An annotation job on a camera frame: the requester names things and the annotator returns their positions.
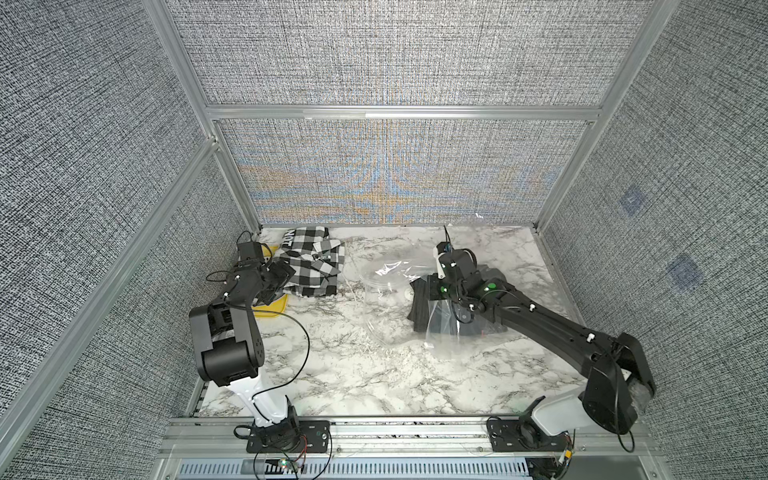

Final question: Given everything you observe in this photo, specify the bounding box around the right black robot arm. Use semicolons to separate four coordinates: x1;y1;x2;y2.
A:
431;242;656;444

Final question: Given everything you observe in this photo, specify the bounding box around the black white checkered cloth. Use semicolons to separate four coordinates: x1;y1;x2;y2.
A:
276;226;345;298

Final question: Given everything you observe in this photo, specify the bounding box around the clear vacuum bag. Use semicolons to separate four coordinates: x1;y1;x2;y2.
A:
359;224;577;361

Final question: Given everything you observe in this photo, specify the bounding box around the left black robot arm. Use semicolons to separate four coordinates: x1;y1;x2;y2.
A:
189;259;295;428

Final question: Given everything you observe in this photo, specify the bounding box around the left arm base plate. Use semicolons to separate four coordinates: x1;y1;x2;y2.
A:
246;419;331;454

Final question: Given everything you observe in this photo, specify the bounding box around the yellow tray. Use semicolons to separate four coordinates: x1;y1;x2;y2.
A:
252;286;287;318

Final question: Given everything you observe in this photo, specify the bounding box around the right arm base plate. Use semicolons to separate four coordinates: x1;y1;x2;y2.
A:
486;416;569;453

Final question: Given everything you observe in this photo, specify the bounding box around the aluminium front rail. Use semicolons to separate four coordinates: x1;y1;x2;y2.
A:
150;415;673;479

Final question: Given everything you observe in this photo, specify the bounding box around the black shirt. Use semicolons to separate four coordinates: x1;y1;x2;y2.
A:
432;300;509;337

